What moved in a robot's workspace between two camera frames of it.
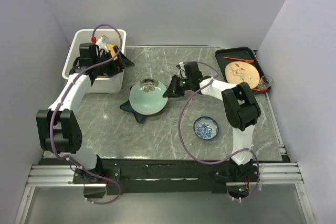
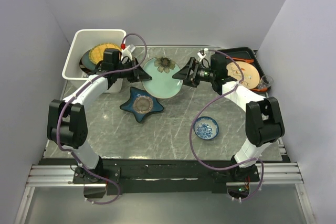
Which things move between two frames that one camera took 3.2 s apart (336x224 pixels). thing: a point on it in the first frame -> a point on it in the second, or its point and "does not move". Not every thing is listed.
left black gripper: x=118 y=65 -> x=138 y=74
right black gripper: x=173 y=90 -> x=185 y=73
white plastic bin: x=110 y=84 does not move
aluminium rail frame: x=277 y=173 does not move
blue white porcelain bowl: x=206 y=127 does not move
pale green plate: x=149 y=103 -> x=162 y=85
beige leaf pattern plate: x=240 y=72 does not move
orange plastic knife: x=248 y=61 does not move
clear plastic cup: x=265 y=82 does not move
